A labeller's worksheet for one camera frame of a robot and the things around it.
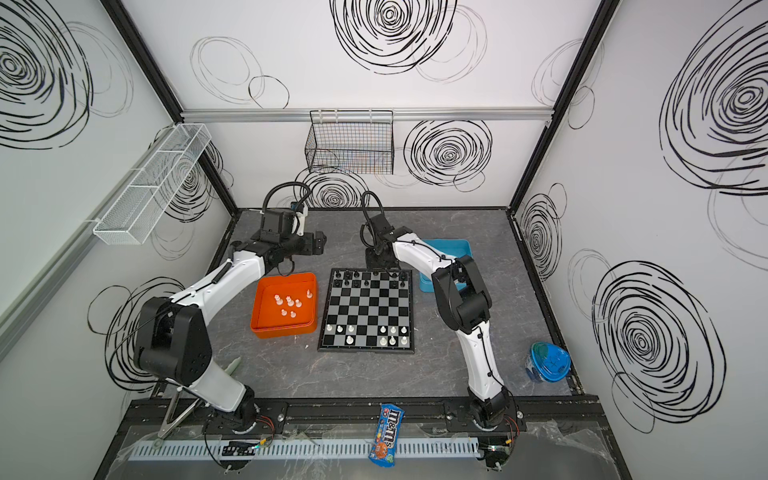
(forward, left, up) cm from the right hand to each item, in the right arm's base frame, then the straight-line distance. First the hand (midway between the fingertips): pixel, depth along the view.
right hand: (370, 264), depth 97 cm
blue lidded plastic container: (-31, -47, +2) cm, 56 cm away
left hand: (+2, +16, +12) cm, 20 cm away
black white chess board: (-14, 0, -4) cm, 15 cm away
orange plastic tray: (-13, +26, -5) cm, 30 cm away
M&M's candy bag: (-49, -6, -4) cm, 50 cm away
